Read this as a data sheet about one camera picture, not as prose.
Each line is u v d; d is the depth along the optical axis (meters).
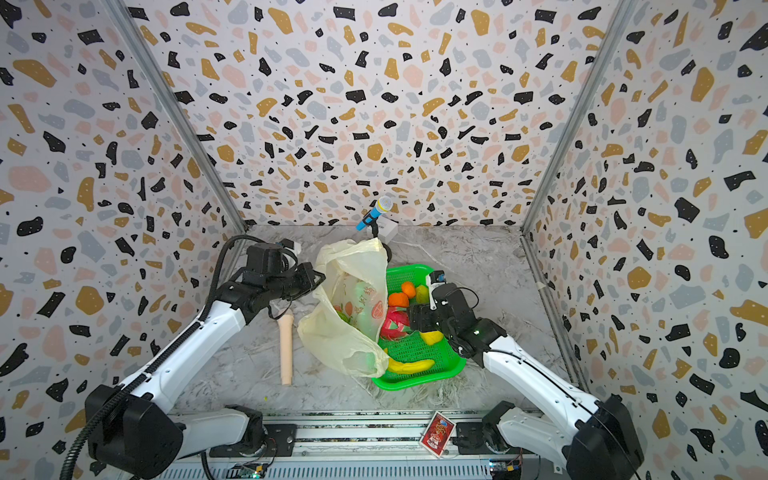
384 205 0.92
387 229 1.16
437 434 0.74
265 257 0.60
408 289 0.97
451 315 0.59
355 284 0.93
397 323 0.85
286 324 0.92
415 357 0.88
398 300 0.93
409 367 0.83
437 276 0.71
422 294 0.97
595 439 0.39
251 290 0.58
